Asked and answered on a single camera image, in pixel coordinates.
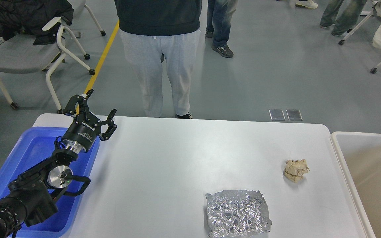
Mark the crumpled aluminium foil sheet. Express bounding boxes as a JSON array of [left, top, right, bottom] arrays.
[[206, 190, 272, 238]]

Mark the metal floor plate left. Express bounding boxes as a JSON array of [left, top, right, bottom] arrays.
[[269, 109, 286, 121]]

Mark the person in blue jeans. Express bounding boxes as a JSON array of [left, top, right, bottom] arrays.
[[205, 0, 238, 58]]

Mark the person in green trousers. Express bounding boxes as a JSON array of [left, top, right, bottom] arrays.
[[319, 0, 366, 36]]

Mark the blue plastic bin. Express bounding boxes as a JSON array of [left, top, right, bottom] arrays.
[[0, 127, 83, 238]]

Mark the person in grey sweatpants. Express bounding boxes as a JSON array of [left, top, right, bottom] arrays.
[[114, 0, 202, 119]]

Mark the grey office chair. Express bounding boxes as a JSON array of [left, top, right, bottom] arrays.
[[0, 0, 95, 112]]

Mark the black jacket on chair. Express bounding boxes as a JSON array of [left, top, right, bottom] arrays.
[[0, 0, 74, 45]]

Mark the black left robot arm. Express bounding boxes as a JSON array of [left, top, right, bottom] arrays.
[[0, 89, 117, 238]]

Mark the metal floor plate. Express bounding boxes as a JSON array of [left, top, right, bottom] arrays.
[[286, 109, 303, 121], [269, 109, 286, 121]]

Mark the metal floor plate right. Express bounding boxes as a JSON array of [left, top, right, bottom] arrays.
[[286, 109, 303, 121]]

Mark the beige plastic bin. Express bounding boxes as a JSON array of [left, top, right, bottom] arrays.
[[331, 132, 381, 238]]

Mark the crumpled brown paper ball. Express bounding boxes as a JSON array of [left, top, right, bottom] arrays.
[[283, 159, 310, 183]]

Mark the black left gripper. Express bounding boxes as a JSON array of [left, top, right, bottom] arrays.
[[62, 89, 117, 152]]

